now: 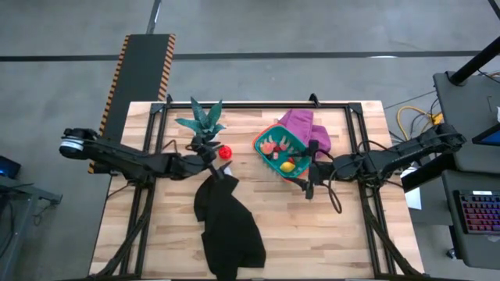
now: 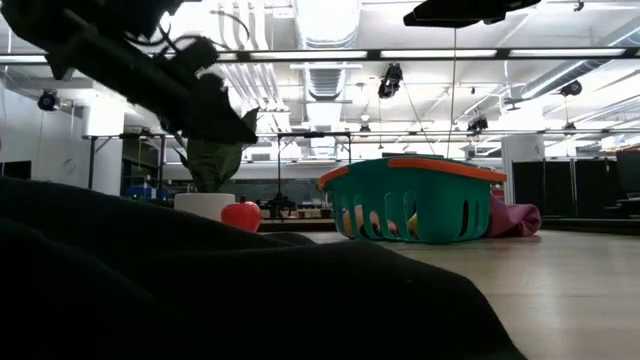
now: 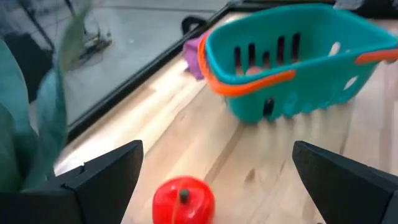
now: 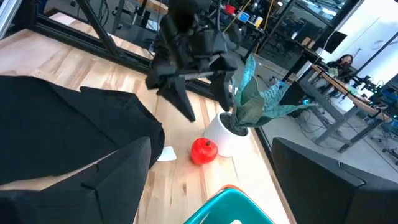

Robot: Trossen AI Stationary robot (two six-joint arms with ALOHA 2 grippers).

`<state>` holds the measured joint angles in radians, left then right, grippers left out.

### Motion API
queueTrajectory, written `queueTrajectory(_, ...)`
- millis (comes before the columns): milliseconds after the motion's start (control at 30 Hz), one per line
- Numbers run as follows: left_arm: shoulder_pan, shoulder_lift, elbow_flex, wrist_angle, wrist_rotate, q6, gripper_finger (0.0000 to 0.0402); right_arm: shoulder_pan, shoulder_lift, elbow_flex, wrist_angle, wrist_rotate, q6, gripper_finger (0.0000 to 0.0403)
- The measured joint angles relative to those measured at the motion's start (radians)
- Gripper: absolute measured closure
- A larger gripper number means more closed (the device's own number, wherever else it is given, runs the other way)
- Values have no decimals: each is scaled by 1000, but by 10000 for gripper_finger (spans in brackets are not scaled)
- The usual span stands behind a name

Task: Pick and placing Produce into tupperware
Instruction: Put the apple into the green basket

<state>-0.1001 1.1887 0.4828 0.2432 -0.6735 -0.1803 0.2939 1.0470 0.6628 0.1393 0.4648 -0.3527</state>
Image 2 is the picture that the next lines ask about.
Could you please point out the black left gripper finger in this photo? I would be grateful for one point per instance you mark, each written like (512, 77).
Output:
(215, 120)

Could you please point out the toy peach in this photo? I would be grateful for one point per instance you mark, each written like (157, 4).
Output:
(360, 220)

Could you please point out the small dull red toy fruit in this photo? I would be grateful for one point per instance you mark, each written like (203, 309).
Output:
(392, 227)

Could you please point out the yellow toy lemon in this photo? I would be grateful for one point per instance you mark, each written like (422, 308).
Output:
(413, 223)

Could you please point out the background black robot arm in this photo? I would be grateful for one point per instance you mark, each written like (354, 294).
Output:
(281, 206)

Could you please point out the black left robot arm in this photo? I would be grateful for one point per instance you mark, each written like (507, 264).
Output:
(100, 55)

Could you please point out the green spiky artificial plant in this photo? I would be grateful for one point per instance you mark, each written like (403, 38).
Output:
(215, 165)

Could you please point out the white plant pot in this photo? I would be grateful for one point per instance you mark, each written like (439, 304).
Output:
(200, 205)

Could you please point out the red toy apple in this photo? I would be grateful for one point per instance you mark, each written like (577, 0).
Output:
(242, 216)

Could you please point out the black hanging ceiling device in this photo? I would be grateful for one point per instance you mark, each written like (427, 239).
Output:
(477, 124)
(48, 100)
(390, 80)
(571, 88)

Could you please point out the blue background machine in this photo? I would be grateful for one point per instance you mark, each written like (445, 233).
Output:
(137, 192)

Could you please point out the white square column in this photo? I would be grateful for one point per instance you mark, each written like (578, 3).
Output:
(102, 160)
(522, 170)

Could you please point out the black cloth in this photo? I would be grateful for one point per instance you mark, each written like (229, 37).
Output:
(200, 300)

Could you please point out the teal basket with orange rim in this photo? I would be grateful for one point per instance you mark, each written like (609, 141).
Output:
(440, 200)

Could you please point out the black background monitor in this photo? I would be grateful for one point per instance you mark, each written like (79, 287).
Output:
(15, 170)

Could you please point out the black room partition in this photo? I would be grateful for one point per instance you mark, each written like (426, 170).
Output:
(560, 190)

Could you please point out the purple cloth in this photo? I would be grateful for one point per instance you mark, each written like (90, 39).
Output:
(515, 220)

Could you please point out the black aluminium table frame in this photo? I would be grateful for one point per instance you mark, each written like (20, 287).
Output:
(372, 55)

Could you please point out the black background table frame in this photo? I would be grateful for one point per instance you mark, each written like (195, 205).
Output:
(91, 165)

